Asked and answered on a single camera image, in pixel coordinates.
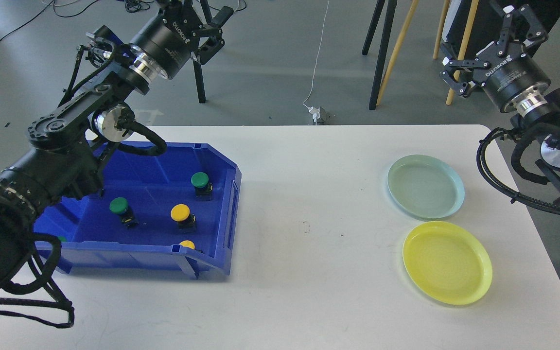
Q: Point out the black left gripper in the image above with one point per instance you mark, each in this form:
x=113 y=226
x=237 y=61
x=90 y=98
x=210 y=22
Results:
x=173 y=36

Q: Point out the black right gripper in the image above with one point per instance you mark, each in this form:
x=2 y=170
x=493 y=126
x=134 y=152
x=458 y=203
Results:
x=515 y=83

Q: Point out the yellow push button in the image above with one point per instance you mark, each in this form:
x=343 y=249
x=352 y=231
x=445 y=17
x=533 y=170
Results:
x=184 y=218

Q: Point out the green push button front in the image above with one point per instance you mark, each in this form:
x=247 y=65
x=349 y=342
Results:
x=120 y=207

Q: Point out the green push button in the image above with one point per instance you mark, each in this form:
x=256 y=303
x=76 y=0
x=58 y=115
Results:
x=202 y=185
x=120 y=207

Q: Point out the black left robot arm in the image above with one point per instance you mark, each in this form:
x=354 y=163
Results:
x=71 y=146

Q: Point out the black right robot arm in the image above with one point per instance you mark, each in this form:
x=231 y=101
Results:
x=536 y=156

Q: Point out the green push button back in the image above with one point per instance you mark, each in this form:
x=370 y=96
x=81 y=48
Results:
x=202 y=185

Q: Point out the light green plate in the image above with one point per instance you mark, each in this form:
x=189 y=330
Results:
x=424 y=187

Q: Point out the yellow push button front edge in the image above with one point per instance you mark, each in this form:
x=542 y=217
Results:
x=190 y=245

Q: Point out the yellow plate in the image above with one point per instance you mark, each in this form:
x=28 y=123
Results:
x=447 y=263

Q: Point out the black box cabinet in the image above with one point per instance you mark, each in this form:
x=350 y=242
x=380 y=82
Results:
x=487 y=26

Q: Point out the black tripod left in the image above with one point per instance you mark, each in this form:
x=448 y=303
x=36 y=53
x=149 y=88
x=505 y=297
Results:
x=191 y=21

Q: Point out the black tripod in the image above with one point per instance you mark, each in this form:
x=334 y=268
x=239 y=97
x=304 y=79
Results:
x=384 y=10
x=191 y=21

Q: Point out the black tripod right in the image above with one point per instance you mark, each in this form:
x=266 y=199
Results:
x=384 y=10

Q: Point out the blue plastic bin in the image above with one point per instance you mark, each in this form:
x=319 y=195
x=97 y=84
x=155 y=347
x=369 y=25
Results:
x=152 y=186

